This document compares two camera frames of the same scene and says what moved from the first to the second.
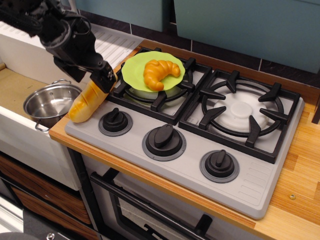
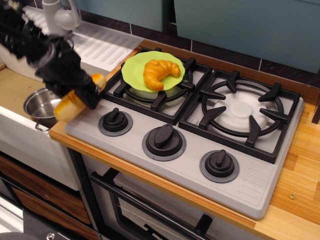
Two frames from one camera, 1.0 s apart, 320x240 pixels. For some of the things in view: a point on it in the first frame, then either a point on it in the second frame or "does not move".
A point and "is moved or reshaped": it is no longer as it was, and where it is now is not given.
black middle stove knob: (164, 144) does not move
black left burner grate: (157, 81) does not move
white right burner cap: (240, 106) does not move
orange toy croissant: (155, 71) does not move
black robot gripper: (72, 40) → (64, 73)
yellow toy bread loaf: (87, 100) is moved or reshaped
